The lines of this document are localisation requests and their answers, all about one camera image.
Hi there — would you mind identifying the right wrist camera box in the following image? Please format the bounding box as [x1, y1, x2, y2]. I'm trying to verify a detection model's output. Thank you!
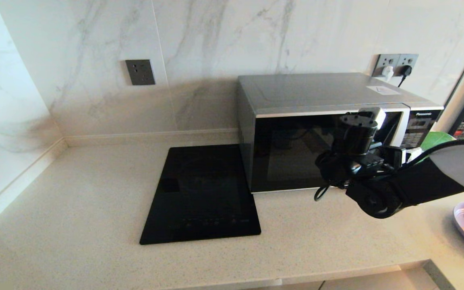
[353, 155, 385, 170]

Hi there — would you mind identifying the single dark grey wall socket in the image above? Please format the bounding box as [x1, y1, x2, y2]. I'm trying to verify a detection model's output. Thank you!
[125, 59, 156, 86]

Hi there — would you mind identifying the green plastic cutting board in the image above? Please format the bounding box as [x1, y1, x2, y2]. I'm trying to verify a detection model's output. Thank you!
[419, 131, 457, 152]

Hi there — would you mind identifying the black glass induction cooktop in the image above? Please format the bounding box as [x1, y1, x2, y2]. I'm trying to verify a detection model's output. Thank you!
[139, 144, 262, 245]

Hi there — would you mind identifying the grey socket with black plug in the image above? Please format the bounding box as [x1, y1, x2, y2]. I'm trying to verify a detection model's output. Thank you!
[397, 54, 419, 77]

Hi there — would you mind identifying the black power plug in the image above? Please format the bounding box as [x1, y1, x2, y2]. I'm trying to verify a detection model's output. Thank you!
[397, 65, 412, 87]

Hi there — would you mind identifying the black glass microwave door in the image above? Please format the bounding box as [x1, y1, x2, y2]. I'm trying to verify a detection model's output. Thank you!
[251, 106, 412, 193]

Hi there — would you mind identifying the silver microwave oven body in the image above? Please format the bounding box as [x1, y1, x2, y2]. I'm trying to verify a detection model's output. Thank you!
[237, 72, 445, 194]

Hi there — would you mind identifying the thin black cable loop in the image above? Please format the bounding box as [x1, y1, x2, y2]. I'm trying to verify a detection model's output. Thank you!
[314, 184, 331, 202]

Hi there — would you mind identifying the grey socket with white plug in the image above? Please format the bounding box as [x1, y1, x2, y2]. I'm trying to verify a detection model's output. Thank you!
[372, 54, 400, 78]

